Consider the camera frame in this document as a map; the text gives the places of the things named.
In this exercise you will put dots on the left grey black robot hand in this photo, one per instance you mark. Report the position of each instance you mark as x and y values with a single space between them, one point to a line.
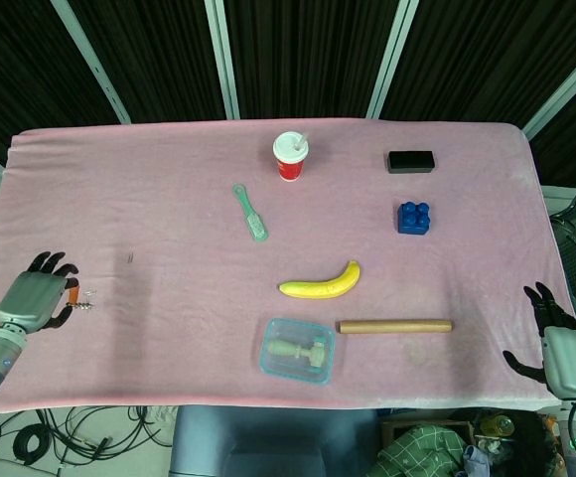
30 298

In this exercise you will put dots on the silver metal chain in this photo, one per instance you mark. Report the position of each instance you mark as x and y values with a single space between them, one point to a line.
85 305

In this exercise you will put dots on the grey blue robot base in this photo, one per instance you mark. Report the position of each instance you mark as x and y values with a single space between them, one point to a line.
268 442

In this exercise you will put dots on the black bag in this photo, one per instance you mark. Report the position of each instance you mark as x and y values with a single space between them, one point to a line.
531 447

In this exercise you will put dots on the yellow bottle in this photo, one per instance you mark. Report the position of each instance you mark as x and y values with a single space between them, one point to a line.
496 426

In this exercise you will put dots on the pink tablecloth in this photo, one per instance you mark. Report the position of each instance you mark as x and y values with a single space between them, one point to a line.
119 199

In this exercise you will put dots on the grey blue crumpled cloth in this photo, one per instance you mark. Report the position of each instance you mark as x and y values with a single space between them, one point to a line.
476 459

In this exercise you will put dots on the brown wooden crate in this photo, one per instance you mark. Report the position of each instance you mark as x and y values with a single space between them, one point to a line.
437 424

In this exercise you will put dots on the green checked cloth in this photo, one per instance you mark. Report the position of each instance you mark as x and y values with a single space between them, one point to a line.
417 447

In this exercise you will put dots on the wooden rolling pin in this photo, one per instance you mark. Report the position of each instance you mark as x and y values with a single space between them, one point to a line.
392 326

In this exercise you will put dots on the blue toy building block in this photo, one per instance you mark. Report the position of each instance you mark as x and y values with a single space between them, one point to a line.
409 226

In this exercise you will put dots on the green white bristle brush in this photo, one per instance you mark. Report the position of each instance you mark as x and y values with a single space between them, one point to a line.
255 226

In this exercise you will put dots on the clear container blue rim lid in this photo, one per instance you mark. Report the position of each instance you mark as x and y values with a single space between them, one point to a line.
273 328

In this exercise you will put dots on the cream toy hammer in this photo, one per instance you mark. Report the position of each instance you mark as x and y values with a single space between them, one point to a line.
283 348

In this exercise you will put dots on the black rectangular box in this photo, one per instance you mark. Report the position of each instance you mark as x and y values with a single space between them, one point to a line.
409 161

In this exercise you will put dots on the yellow toy banana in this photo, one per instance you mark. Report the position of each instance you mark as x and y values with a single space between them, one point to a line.
318 290

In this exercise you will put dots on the red paper cup white lid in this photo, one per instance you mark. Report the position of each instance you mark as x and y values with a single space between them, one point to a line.
290 171

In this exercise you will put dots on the translucent drinking straw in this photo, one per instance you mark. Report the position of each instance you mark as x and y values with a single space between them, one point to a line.
300 144

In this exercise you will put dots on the black pleated curtain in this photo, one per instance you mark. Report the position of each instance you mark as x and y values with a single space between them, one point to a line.
308 49

